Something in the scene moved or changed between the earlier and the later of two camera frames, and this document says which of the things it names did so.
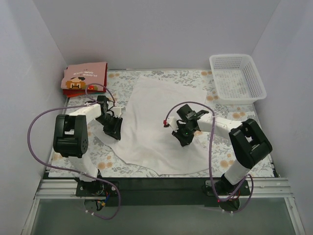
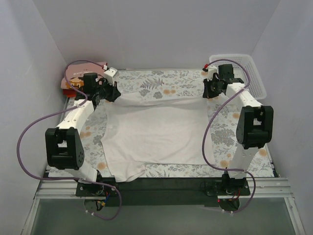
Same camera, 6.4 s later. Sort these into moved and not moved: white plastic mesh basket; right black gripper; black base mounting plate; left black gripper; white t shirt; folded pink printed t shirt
Moved: left black gripper; right black gripper; white t shirt
Not moved: black base mounting plate; white plastic mesh basket; folded pink printed t shirt
